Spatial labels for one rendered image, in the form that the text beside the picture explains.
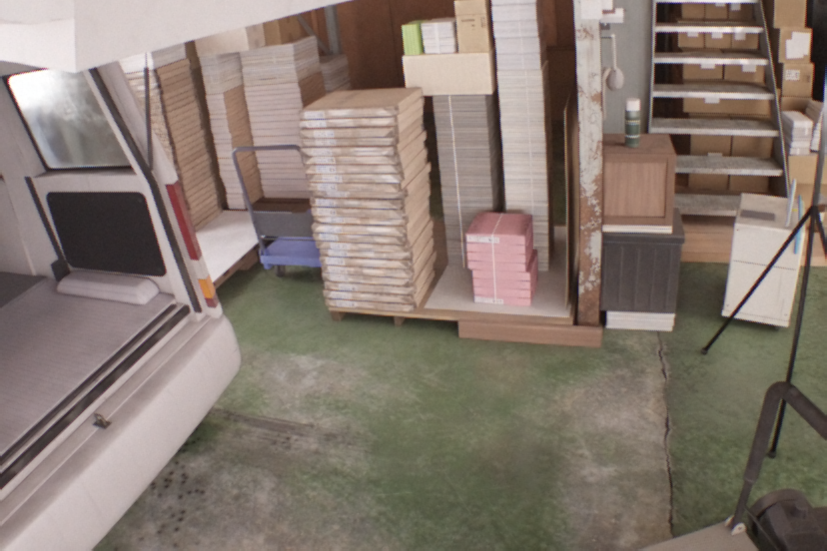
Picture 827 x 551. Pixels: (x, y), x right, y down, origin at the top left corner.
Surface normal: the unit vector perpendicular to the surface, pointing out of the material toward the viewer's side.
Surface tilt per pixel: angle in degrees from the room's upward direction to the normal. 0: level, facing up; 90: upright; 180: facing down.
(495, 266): 90
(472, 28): 90
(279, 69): 92
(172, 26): 106
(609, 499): 0
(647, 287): 90
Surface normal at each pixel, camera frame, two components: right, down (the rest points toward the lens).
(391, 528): -0.11, -0.91
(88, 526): 0.93, 0.08
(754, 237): -0.54, 0.40
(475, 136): -0.32, 0.42
